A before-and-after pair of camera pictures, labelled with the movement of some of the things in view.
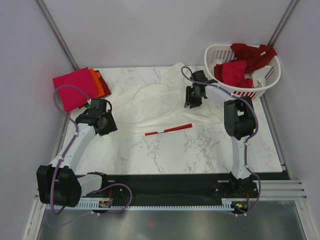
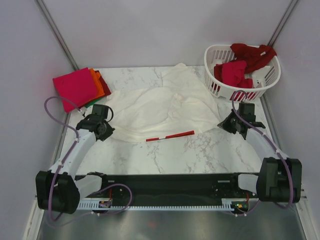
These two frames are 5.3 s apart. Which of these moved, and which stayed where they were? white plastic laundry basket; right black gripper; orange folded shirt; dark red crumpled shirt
Moved: right black gripper
Stayed: orange folded shirt; white plastic laundry basket; dark red crumpled shirt
